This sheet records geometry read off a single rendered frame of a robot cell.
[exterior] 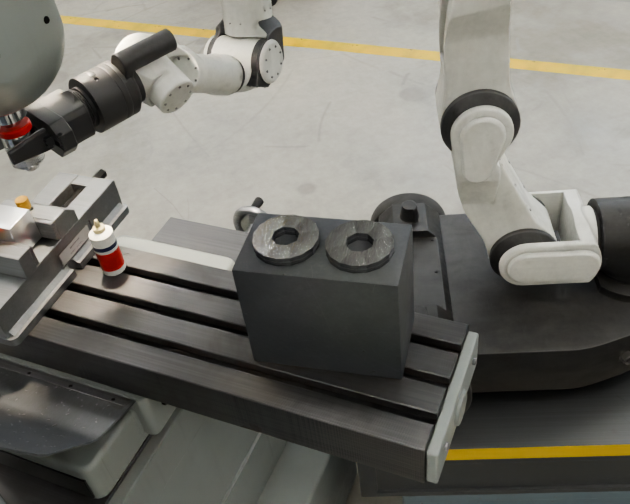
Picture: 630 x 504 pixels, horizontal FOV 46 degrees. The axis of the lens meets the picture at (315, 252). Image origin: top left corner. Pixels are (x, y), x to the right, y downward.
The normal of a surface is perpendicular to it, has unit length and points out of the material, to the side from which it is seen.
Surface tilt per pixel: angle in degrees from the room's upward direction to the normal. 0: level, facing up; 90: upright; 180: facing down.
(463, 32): 115
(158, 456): 90
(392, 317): 90
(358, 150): 0
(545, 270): 90
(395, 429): 0
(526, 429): 0
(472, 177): 90
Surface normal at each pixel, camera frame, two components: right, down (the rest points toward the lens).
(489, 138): -0.04, 0.68
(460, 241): -0.11, -0.73
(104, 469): 0.92, 0.19
